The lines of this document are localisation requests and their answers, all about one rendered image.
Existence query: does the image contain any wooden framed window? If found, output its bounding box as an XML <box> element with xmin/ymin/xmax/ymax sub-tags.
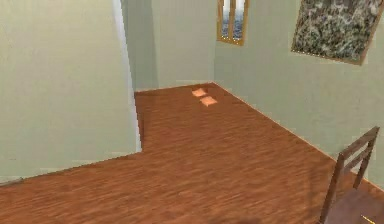
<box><xmin>216</xmin><ymin>0</ymin><xmax>251</xmax><ymax>47</ymax></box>

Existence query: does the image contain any dark brown wooden chair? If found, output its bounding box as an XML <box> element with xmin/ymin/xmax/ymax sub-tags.
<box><xmin>318</xmin><ymin>125</ymin><xmax>384</xmax><ymax>224</ymax></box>

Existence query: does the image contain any framed grey mottled picture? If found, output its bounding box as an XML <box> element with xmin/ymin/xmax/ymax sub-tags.
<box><xmin>290</xmin><ymin>0</ymin><xmax>384</xmax><ymax>66</ymax></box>

